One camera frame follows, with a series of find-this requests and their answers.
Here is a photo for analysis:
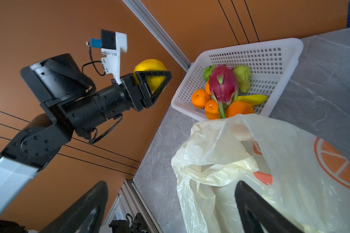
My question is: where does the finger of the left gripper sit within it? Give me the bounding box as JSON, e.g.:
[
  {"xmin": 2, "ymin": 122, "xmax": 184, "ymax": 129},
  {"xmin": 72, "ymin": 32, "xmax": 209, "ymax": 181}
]
[{"xmin": 134, "ymin": 70, "xmax": 172, "ymax": 105}]

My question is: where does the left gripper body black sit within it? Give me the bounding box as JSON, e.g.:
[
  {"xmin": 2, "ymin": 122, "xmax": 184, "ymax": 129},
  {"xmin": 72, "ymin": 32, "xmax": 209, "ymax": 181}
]
[{"xmin": 120, "ymin": 72, "xmax": 152, "ymax": 112}]

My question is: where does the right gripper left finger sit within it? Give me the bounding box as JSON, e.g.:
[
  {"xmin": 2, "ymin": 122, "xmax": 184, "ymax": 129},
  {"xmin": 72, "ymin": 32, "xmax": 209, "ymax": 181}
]
[{"xmin": 41, "ymin": 181, "xmax": 109, "ymax": 233}]

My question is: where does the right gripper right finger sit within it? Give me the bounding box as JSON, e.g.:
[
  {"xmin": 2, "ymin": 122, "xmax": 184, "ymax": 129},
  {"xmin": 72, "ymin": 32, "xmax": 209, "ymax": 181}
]
[{"xmin": 235, "ymin": 181, "xmax": 302, "ymax": 233}]

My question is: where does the yellow lemon fruit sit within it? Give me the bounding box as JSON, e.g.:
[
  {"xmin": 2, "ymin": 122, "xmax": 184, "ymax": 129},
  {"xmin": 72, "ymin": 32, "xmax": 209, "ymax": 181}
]
[{"xmin": 133, "ymin": 58, "xmax": 167, "ymax": 94}]

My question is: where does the orange fruit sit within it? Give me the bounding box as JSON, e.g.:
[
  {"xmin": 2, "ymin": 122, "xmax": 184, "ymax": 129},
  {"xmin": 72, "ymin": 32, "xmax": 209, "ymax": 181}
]
[
  {"xmin": 205, "ymin": 99, "xmax": 221, "ymax": 120},
  {"xmin": 226, "ymin": 101, "xmax": 254, "ymax": 118},
  {"xmin": 191, "ymin": 89, "xmax": 211, "ymax": 109}
]

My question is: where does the yellowish translucent plastic bag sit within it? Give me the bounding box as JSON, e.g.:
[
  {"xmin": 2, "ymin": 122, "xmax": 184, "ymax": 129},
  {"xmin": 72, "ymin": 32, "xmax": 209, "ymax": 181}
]
[{"xmin": 171, "ymin": 114, "xmax": 350, "ymax": 233}]

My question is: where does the pink dragon fruit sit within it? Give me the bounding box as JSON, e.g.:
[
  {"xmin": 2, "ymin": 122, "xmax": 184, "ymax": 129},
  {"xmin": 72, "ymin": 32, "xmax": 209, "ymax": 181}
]
[{"xmin": 209, "ymin": 65, "xmax": 239, "ymax": 118}]

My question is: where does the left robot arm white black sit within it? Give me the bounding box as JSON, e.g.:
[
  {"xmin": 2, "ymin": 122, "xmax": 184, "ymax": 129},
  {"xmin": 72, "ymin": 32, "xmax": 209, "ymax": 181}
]
[{"xmin": 0, "ymin": 53, "xmax": 172, "ymax": 215}]

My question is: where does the yellow banana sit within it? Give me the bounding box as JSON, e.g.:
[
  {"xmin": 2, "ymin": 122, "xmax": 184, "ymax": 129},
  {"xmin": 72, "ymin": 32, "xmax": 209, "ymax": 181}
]
[{"xmin": 237, "ymin": 95, "xmax": 267, "ymax": 106}]

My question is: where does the white perforated plastic basket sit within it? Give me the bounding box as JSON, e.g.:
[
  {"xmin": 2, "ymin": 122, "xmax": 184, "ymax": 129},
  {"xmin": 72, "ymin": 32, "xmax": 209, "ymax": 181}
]
[{"xmin": 171, "ymin": 38, "xmax": 304, "ymax": 121}]

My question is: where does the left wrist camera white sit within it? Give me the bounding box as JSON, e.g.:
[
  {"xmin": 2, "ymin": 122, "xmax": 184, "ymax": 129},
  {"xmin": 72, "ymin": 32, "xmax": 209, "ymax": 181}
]
[{"xmin": 86, "ymin": 29, "xmax": 128, "ymax": 85}]

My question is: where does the left aluminium corner post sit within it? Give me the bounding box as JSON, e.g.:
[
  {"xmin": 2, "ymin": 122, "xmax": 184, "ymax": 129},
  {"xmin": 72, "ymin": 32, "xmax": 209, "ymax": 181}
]
[{"xmin": 123, "ymin": 0, "xmax": 191, "ymax": 72}]

